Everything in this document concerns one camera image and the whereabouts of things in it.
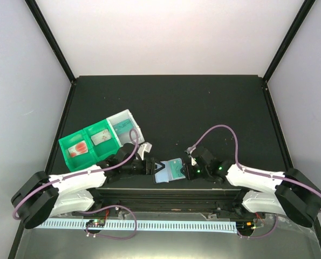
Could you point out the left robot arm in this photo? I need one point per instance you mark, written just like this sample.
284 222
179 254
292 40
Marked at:
44 196

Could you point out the right circuit board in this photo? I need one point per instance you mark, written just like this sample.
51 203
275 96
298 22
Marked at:
244 225

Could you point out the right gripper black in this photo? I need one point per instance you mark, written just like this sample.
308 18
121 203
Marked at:
189 175

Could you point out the black aluminium rail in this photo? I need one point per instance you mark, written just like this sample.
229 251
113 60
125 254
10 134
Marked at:
170 200

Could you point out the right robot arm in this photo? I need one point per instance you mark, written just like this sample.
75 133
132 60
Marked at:
288 193

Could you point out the white translucent bin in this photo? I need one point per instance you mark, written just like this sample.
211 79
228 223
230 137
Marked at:
122 139

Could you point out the green plastic bin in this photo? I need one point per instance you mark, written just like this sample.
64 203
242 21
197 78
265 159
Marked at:
89 145

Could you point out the red white card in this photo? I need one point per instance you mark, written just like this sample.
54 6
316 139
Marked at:
77 149

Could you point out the left circuit board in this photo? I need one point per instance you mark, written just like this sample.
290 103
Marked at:
96 223

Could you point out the black frame post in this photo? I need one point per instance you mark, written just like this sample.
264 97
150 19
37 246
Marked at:
288 38
43 25

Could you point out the teal card in white bin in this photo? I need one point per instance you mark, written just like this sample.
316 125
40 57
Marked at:
123 127

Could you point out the white card in green bin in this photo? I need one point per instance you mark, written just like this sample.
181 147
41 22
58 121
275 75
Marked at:
101 136

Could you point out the circuit board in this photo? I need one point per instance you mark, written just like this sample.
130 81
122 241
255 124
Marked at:
244 225
96 223

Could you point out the right black frame post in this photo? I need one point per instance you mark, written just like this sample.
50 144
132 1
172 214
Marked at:
288 38

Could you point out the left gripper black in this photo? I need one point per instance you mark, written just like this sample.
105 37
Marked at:
151 170

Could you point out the teal card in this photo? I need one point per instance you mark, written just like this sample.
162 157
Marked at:
175 167
123 127

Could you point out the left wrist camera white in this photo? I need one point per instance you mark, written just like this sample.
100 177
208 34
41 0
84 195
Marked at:
144 148

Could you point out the left black frame post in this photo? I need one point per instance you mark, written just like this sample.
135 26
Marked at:
43 25

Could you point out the white slotted cable duct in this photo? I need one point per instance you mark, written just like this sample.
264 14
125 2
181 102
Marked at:
143 225

